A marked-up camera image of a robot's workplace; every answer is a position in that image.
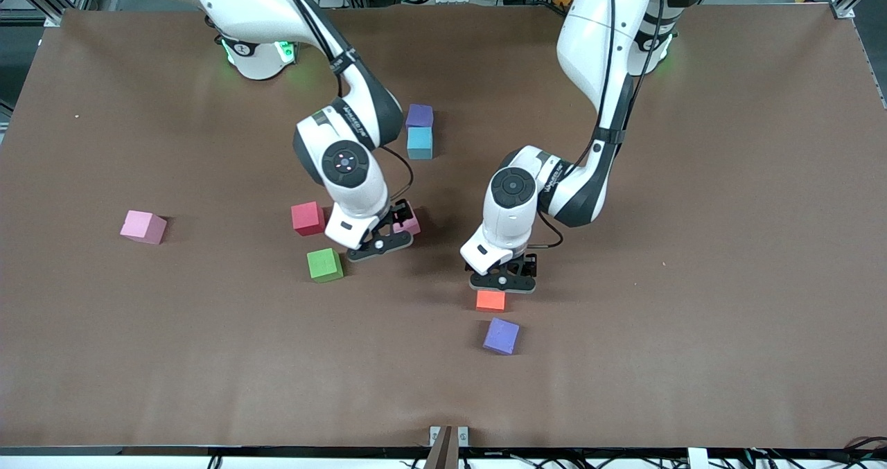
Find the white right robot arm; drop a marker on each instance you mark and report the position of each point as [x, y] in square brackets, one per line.
[353, 178]

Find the pink foam cube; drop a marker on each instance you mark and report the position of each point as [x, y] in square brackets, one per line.
[414, 228]
[142, 225]

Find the brown table cover sheet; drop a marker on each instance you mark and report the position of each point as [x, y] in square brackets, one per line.
[208, 386]

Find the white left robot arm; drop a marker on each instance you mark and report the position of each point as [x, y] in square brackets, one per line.
[596, 39]

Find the white post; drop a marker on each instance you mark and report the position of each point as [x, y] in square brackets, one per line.
[694, 459]

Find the silver metal bracket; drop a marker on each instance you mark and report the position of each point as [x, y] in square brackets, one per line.
[434, 433]

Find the orange foam cube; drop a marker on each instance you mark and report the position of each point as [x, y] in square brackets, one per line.
[491, 301]

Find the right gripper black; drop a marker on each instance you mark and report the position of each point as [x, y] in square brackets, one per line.
[400, 215]

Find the purple foam cube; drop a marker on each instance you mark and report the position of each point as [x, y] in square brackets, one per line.
[501, 335]
[420, 116]

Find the light blue foam cube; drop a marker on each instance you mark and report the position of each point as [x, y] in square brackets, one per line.
[420, 143]

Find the green foam cube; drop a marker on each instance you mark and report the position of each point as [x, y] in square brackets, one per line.
[324, 264]

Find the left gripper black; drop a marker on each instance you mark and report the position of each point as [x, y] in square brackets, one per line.
[528, 266]

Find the red foam cube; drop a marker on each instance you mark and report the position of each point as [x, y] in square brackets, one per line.
[308, 217]

